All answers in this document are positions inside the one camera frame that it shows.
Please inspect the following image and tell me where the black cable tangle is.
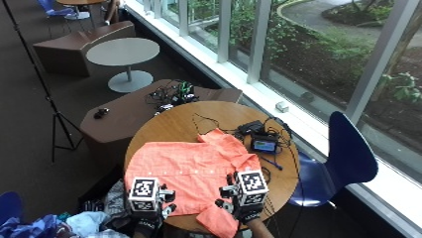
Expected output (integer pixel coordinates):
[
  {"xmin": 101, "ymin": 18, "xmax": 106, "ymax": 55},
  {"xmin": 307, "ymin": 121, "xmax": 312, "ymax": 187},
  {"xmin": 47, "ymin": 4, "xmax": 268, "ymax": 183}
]
[{"xmin": 191, "ymin": 113, "xmax": 300, "ymax": 157}]

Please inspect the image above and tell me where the pile of gloves and cables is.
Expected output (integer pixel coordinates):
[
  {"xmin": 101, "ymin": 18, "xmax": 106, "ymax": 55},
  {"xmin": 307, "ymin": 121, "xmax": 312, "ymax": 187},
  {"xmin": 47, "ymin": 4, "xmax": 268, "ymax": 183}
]
[{"xmin": 144, "ymin": 79, "xmax": 200, "ymax": 113}]

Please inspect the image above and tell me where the brown angular bench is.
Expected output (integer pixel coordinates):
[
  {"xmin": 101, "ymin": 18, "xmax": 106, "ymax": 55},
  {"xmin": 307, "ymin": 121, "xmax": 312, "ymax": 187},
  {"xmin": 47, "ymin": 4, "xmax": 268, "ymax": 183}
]
[
  {"xmin": 77, "ymin": 78, "xmax": 243, "ymax": 168},
  {"xmin": 31, "ymin": 20, "xmax": 136, "ymax": 78}
]

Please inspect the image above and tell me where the small black device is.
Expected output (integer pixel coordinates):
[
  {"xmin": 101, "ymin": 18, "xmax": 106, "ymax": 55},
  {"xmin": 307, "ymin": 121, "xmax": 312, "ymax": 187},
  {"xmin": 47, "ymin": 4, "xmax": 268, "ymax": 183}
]
[{"xmin": 91, "ymin": 107, "xmax": 110, "ymax": 120}]

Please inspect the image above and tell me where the pile of mixed clothes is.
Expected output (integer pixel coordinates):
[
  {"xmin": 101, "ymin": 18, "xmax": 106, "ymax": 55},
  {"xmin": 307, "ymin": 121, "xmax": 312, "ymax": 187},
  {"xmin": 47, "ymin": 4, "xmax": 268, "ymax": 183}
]
[{"xmin": 0, "ymin": 178, "xmax": 135, "ymax": 238}]

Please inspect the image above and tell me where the black tripod stand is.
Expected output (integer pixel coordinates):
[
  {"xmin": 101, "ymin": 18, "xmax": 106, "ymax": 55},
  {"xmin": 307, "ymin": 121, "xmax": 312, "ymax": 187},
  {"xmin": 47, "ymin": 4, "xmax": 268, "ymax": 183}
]
[{"xmin": 0, "ymin": 0, "xmax": 85, "ymax": 164}]

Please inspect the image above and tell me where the small white box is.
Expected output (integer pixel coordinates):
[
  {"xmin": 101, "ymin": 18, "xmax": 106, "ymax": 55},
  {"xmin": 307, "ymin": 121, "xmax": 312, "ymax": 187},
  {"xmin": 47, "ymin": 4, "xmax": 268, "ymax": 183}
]
[{"xmin": 274, "ymin": 101, "xmax": 291, "ymax": 114}]

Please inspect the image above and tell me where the black box device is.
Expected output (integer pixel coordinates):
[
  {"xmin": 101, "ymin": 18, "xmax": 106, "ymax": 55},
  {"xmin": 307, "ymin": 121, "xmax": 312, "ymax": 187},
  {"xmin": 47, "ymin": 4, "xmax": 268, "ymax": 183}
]
[{"xmin": 235, "ymin": 120, "xmax": 264, "ymax": 136}]

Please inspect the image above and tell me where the small screen device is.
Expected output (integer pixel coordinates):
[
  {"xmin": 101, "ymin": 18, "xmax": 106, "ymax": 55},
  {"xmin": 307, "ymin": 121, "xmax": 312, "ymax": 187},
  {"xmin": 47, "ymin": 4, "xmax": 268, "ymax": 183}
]
[{"xmin": 248, "ymin": 134, "xmax": 280, "ymax": 155}]

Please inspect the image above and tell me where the wooden round table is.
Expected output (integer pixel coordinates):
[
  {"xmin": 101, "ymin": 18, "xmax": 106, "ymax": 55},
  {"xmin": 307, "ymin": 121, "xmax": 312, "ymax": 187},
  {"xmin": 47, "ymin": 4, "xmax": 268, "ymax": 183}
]
[{"xmin": 55, "ymin": 0, "xmax": 109, "ymax": 22}]

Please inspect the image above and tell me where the white marker cube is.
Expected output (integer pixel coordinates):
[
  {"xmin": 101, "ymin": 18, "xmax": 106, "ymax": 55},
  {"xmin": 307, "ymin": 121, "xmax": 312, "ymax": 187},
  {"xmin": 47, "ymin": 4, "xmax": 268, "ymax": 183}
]
[
  {"xmin": 127, "ymin": 177, "xmax": 162, "ymax": 213},
  {"xmin": 232, "ymin": 170, "xmax": 270, "ymax": 207}
]

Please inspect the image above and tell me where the blue plastic chair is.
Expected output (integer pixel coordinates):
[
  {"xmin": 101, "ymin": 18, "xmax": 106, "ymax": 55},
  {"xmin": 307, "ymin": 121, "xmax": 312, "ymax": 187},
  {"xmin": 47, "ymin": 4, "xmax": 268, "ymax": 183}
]
[
  {"xmin": 287, "ymin": 110, "xmax": 379, "ymax": 208},
  {"xmin": 0, "ymin": 190, "xmax": 23, "ymax": 226},
  {"xmin": 35, "ymin": 0, "xmax": 75, "ymax": 18}
]

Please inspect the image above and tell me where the orange button shirt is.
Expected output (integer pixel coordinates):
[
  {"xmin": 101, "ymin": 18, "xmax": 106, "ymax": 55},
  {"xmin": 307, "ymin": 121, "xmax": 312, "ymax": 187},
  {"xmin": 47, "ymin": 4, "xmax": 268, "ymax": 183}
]
[{"xmin": 122, "ymin": 128, "xmax": 264, "ymax": 238}]

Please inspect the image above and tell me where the blue pen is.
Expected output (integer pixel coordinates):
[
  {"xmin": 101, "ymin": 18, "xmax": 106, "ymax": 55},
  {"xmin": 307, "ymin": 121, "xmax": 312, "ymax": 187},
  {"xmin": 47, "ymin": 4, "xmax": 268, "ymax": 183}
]
[{"xmin": 259, "ymin": 155, "xmax": 284, "ymax": 172}]

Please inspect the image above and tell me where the person's right hand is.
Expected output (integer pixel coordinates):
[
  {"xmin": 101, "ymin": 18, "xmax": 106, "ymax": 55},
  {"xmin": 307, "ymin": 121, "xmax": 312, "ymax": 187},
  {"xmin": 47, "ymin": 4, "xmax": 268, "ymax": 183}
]
[{"xmin": 212, "ymin": 172, "xmax": 266, "ymax": 225}]

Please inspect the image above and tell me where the grey round pedestal table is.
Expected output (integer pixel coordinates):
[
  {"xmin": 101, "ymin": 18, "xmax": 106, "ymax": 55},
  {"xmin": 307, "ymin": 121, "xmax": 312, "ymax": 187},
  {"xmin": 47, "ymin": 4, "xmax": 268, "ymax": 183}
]
[{"xmin": 83, "ymin": 37, "xmax": 160, "ymax": 94}]

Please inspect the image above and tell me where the person's left hand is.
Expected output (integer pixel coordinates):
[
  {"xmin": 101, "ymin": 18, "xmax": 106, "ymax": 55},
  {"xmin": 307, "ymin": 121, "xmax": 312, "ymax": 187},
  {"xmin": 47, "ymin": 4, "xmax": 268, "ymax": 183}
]
[{"xmin": 128, "ymin": 183, "xmax": 178, "ymax": 229}]

